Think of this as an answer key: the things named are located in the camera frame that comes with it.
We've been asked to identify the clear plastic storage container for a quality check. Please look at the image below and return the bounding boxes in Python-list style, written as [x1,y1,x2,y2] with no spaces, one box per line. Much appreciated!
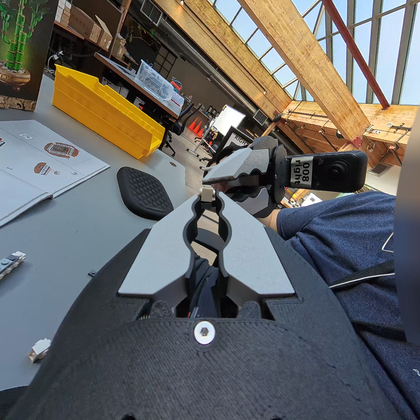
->
[135,59,175,102]

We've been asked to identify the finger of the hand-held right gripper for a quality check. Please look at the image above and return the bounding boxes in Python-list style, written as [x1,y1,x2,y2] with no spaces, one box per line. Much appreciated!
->
[202,148,272,185]
[226,184,273,218]

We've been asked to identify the person in blue shirt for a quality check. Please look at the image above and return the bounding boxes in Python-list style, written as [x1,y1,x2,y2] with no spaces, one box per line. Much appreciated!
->
[276,191,420,420]

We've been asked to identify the black framed sign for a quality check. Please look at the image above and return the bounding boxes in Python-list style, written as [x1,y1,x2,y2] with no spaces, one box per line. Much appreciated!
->
[222,126,260,150]

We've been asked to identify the cardboard boxes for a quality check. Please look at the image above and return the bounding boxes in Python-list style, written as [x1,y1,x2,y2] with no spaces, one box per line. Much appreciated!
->
[68,5,113,50]

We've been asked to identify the yellow plastic bin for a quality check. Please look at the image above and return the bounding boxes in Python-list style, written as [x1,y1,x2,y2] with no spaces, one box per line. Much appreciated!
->
[52,64,165,160]

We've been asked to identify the black lego set box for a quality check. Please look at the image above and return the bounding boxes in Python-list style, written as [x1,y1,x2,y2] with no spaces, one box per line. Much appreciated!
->
[0,0,60,111]

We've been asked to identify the black textured chair armrest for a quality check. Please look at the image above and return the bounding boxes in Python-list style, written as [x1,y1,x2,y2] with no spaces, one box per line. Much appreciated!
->
[116,166,175,221]

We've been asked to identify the person's right forearm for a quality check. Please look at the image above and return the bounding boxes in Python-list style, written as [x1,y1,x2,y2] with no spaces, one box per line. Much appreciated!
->
[268,208,283,232]

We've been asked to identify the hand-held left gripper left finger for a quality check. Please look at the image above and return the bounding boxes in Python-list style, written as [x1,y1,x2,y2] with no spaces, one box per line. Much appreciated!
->
[117,194,201,306]

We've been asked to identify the white whiteboard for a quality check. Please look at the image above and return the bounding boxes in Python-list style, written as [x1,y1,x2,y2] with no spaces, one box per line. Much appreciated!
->
[210,105,246,139]

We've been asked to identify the black office chair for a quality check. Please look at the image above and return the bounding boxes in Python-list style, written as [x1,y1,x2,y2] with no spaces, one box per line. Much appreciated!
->
[163,102,195,159]

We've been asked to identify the stack of small white boxes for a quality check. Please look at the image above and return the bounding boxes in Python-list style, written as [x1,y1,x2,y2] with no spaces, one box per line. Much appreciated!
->
[54,0,73,27]

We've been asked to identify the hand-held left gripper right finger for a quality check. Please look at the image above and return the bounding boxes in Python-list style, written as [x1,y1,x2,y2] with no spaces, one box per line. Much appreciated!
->
[215,191,296,306]

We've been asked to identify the grey lego plate assembly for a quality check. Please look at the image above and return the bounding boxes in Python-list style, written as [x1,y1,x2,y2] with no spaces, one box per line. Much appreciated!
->
[0,251,26,280]

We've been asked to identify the small white lego brick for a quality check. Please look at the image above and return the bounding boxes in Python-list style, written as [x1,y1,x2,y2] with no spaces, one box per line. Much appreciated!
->
[28,338,52,363]

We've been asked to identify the lego instruction booklet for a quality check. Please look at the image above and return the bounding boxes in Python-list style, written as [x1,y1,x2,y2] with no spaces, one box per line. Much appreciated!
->
[0,119,111,228]

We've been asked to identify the wooden desk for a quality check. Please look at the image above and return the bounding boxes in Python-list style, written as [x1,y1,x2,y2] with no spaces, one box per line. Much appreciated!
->
[94,52,185,119]

